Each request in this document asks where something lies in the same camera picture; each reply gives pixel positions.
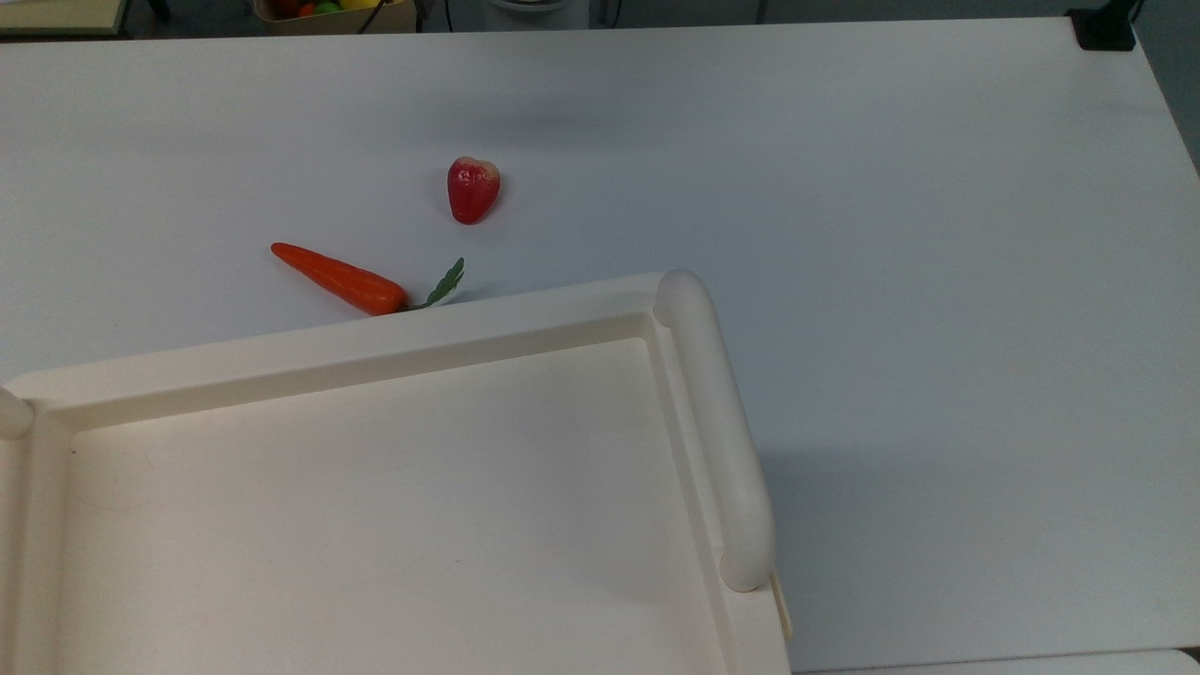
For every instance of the cream plastic toy cabinet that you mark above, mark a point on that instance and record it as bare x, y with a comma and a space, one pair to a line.
375, 506

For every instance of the red toy wax apple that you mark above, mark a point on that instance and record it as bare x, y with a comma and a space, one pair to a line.
472, 190

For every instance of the orange toy carrot green leaves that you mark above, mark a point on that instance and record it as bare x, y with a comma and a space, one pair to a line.
342, 278

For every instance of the cardboard box with toy fruit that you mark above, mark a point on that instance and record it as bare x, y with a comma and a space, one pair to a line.
328, 19

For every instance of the beige board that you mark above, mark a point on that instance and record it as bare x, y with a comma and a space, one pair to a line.
56, 14

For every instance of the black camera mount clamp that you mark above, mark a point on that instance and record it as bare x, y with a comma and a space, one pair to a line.
1104, 28

